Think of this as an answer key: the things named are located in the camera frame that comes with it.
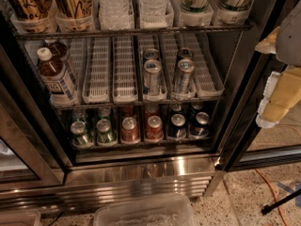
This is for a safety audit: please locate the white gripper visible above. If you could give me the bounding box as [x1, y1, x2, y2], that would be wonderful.
[255, 26, 301, 129]

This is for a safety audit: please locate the green can column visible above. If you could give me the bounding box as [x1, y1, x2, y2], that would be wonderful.
[96, 119, 117, 146]
[97, 107, 113, 121]

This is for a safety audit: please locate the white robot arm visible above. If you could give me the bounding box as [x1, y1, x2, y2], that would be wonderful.
[255, 1, 301, 128]

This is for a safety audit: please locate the fridge glass door right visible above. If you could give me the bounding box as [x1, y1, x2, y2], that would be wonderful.
[215, 0, 300, 171]

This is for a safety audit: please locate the blue can rear right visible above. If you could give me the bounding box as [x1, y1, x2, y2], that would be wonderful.
[189, 102, 204, 114]

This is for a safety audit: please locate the blue can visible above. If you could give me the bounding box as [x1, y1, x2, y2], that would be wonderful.
[189, 102, 204, 114]
[169, 104, 182, 114]
[190, 112, 210, 137]
[167, 114, 186, 139]

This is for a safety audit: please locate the blue can front right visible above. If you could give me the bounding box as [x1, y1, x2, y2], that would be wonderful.
[190, 112, 210, 137]

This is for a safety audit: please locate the silver tall can front right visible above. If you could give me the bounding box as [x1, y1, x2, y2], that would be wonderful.
[173, 59, 195, 94]

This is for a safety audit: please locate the silver tall can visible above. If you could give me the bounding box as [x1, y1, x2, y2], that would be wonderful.
[143, 48, 159, 62]
[177, 47, 194, 60]
[143, 59, 162, 96]
[173, 59, 195, 94]

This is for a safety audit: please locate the silver tall can rear right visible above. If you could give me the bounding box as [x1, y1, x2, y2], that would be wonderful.
[177, 47, 194, 60]

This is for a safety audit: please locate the blue can rear left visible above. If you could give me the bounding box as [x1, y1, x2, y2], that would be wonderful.
[169, 104, 182, 114]

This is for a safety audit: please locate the blue can front left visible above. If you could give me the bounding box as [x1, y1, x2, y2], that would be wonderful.
[167, 114, 186, 139]

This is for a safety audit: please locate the silver tall can front left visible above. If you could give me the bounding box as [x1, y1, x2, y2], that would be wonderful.
[143, 59, 162, 96]

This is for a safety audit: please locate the silver tall can rear left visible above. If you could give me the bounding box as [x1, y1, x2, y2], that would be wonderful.
[143, 48, 159, 62]

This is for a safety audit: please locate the red can rear right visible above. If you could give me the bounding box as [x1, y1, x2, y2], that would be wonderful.
[145, 104, 160, 117]

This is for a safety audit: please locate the red can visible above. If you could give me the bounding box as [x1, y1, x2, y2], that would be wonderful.
[121, 117, 140, 143]
[146, 116, 163, 140]
[145, 104, 160, 117]

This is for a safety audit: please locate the red can front right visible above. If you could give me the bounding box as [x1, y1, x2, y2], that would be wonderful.
[146, 116, 163, 140]

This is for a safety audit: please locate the red can front left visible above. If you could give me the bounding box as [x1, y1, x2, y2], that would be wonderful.
[121, 117, 140, 143]

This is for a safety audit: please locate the steel fridge cabinet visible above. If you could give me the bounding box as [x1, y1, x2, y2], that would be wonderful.
[0, 0, 301, 215]

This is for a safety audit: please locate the green can rear left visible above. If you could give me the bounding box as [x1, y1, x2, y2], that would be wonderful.
[72, 108, 90, 127]

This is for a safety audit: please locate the green can front left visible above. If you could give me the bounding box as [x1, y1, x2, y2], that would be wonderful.
[71, 121, 93, 148]

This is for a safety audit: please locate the gold can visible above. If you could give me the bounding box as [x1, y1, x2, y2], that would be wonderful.
[51, 0, 94, 20]
[8, 0, 53, 21]

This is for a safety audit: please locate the gold can top left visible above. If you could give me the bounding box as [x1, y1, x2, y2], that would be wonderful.
[8, 0, 53, 21]

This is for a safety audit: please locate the white empty tray right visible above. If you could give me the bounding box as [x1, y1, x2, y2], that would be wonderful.
[182, 33, 224, 98]

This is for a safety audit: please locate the white empty tray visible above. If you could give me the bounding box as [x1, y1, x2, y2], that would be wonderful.
[82, 37, 111, 104]
[182, 33, 224, 98]
[113, 36, 138, 104]

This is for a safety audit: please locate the black tripod leg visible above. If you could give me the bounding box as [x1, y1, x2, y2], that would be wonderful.
[261, 189, 301, 215]

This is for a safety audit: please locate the white empty tray middle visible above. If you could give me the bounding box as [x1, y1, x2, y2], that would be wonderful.
[113, 36, 138, 104]

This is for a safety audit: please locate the clear plastic bin floor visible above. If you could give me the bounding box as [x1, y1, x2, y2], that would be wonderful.
[93, 194, 197, 226]

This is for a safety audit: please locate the clear water bottle left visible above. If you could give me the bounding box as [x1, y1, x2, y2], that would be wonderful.
[99, 0, 130, 30]

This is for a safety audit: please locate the white empty tray left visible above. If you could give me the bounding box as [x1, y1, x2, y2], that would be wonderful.
[82, 37, 111, 104]

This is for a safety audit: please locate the brown tea bottle front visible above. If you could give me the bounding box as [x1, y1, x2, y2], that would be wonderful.
[37, 47, 75, 104]

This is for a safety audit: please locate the brown tea bottle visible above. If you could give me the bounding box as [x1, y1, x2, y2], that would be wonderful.
[46, 40, 78, 80]
[37, 47, 75, 104]

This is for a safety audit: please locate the brown tea bottle rear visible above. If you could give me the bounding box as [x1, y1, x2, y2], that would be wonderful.
[46, 40, 78, 80]

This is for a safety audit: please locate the clear plastic bin corner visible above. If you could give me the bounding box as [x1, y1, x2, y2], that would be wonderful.
[0, 211, 41, 226]

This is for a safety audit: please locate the orange cable on floor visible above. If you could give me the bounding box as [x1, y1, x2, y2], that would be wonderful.
[254, 168, 290, 226]

